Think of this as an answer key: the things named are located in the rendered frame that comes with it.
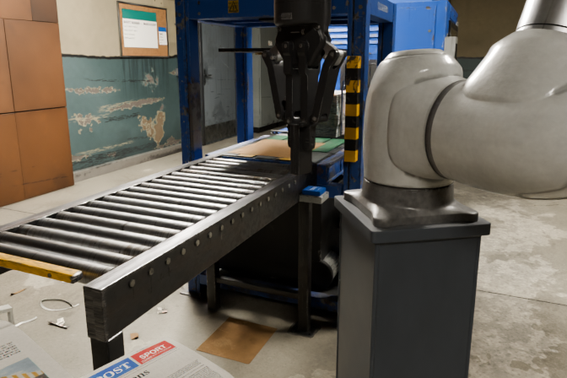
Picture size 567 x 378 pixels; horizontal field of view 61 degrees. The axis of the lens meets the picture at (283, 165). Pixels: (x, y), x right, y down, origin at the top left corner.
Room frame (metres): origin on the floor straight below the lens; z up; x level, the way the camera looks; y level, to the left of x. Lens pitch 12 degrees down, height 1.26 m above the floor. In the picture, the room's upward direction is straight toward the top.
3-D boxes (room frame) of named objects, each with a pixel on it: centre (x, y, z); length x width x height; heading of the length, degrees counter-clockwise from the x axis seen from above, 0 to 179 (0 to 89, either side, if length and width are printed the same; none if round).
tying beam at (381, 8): (2.56, -0.04, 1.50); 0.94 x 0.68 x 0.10; 67
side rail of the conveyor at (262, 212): (1.52, 0.13, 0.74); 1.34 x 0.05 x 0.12; 157
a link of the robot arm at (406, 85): (0.81, -0.22, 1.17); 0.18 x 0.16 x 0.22; 31
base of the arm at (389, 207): (0.83, -0.21, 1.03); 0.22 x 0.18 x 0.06; 11
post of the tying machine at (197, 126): (2.45, 0.48, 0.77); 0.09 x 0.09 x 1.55; 67
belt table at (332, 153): (2.56, -0.04, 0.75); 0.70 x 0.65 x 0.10; 157
